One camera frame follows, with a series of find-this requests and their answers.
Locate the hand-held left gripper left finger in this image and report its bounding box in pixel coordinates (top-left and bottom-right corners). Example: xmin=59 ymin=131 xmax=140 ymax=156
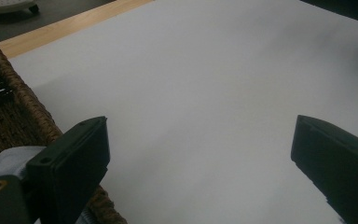
xmin=25 ymin=116 xmax=111 ymax=224

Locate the brown woven basket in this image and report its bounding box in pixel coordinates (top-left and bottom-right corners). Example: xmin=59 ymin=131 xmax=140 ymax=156
xmin=0 ymin=21 xmax=129 ymax=224

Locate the white cloth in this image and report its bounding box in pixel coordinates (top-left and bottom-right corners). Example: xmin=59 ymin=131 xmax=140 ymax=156
xmin=0 ymin=145 xmax=47 ymax=181

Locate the white round stand base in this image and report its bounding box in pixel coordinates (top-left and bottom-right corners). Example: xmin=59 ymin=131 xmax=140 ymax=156
xmin=0 ymin=0 xmax=40 ymax=15

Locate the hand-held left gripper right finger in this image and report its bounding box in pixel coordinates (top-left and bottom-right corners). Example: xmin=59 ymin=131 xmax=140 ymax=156
xmin=290 ymin=114 xmax=358 ymax=224

